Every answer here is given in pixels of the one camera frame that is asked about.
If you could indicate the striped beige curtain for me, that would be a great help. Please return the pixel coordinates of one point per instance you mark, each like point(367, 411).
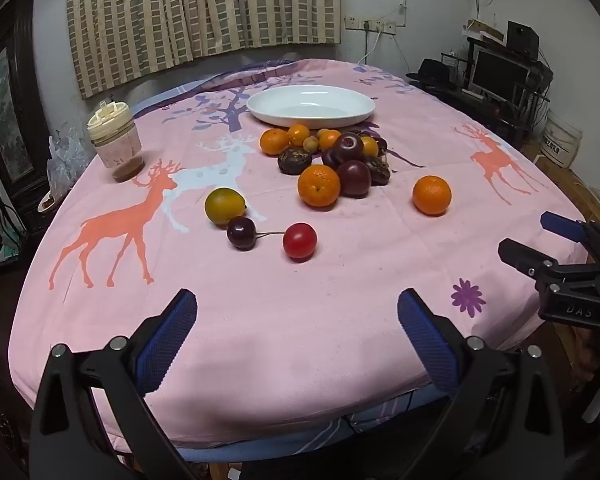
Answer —
point(180, 15)

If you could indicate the white plastic bucket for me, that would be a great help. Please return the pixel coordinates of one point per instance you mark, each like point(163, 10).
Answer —
point(560, 140)

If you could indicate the black hat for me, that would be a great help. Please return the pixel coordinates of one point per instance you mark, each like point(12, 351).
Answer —
point(432, 71)

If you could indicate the person's right hand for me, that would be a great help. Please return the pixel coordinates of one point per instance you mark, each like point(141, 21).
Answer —
point(584, 352)

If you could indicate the black speaker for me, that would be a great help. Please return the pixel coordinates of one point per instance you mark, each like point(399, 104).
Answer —
point(522, 39)

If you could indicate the green-yellow mandarin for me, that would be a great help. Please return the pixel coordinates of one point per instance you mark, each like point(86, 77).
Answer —
point(224, 205)

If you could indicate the white oval plate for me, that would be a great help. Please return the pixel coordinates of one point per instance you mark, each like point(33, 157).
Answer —
point(310, 105)

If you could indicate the cardboard box on shelf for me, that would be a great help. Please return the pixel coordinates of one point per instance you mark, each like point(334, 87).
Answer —
point(482, 29)

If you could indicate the clear plastic bag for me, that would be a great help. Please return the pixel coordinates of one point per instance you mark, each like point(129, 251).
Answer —
point(65, 160)

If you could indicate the pink deer print tablecloth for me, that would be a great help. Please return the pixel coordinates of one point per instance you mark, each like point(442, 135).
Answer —
point(280, 310)

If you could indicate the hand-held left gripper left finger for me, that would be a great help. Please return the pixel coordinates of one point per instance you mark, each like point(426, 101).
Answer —
point(167, 340)

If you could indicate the red cherry tomato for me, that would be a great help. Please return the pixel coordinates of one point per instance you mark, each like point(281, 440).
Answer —
point(299, 241)

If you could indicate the white wall socket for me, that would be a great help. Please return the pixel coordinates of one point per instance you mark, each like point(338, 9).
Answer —
point(351, 21)

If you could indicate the dark purple plum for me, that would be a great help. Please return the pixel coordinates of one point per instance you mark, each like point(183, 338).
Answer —
point(349, 147)
point(354, 178)

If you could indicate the computer monitor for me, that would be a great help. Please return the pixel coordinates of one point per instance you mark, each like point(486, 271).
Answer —
point(497, 74)

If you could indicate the dark framed picture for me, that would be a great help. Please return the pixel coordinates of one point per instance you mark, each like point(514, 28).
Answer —
point(5, 105)

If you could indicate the black metal rack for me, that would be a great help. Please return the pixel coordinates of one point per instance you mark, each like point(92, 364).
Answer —
point(525, 110)

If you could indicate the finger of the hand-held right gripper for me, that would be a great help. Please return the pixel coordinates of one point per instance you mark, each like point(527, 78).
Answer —
point(522, 257)
point(562, 226)

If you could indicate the lidded jar with brown powder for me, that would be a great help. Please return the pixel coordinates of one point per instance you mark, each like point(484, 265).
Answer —
point(115, 145)

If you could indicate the large orange mandarin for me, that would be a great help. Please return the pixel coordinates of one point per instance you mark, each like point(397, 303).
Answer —
point(432, 195)
point(319, 186)

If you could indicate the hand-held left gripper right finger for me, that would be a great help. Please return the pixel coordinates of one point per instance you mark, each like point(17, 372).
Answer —
point(427, 340)

